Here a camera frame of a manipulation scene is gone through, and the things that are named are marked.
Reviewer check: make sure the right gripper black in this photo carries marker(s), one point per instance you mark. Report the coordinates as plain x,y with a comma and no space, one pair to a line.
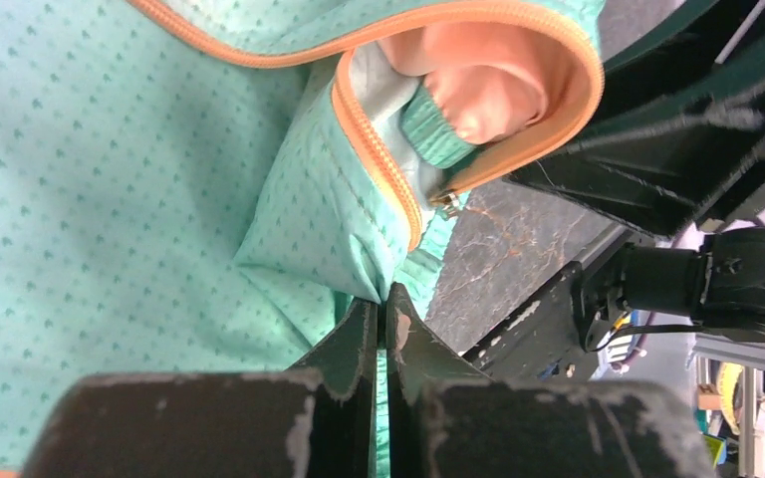
679,136

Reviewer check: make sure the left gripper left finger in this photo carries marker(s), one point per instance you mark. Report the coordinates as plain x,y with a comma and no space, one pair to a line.
314,419

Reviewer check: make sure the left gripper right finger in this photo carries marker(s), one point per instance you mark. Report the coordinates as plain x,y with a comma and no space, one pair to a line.
448,419

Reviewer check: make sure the orange and teal jacket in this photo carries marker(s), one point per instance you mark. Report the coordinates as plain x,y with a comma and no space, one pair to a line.
207,185

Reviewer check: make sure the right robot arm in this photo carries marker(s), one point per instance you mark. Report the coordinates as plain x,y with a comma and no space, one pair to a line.
720,286

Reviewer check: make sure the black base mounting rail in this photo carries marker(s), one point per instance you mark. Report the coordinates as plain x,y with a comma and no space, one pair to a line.
559,332

